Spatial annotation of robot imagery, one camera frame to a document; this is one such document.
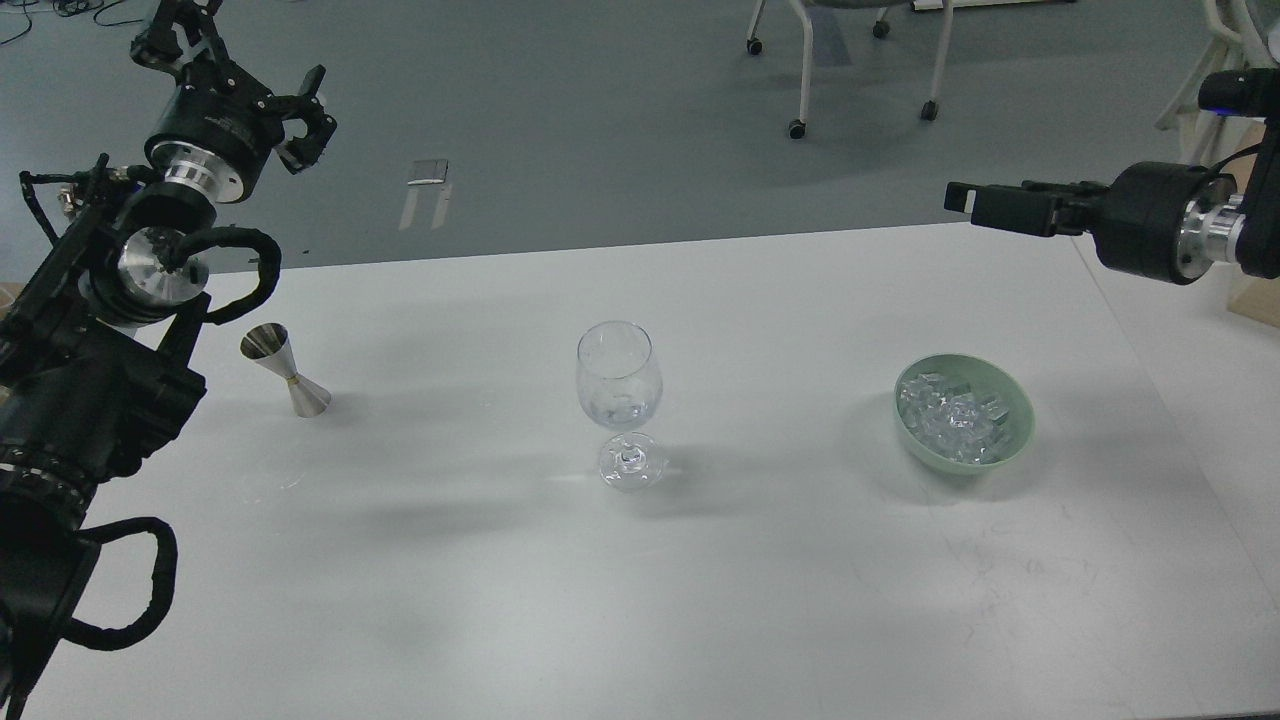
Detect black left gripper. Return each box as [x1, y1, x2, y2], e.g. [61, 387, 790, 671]
[131, 1, 337, 204]

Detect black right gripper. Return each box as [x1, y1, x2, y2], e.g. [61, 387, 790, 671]
[943, 161, 1213, 286]

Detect steel cocktail jigger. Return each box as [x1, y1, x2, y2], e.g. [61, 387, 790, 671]
[239, 323, 333, 418]

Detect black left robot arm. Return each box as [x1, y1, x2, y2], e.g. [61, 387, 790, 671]
[1, 1, 337, 719]

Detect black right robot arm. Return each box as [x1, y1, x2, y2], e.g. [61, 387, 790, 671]
[943, 122, 1277, 286]

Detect pile of clear ice cubes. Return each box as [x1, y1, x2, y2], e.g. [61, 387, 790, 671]
[896, 372, 1012, 466]

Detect clear wine glass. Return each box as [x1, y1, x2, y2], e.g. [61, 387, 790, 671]
[575, 320, 667, 493]

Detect silver floor plate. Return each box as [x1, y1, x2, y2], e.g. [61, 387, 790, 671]
[406, 158, 451, 187]

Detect white rolling chair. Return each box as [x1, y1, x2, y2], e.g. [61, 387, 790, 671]
[745, 0, 956, 140]

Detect green bowl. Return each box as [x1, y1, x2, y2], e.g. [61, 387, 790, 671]
[893, 354, 1036, 477]

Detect white chair at right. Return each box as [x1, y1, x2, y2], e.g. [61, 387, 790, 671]
[1155, 1, 1277, 167]

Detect light wooden box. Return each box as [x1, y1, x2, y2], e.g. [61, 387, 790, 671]
[1226, 269, 1280, 329]

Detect black floor cables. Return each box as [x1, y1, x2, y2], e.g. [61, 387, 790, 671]
[0, 0, 161, 44]

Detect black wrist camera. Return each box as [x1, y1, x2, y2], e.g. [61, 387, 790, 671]
[1196, 68, 1279, 120]

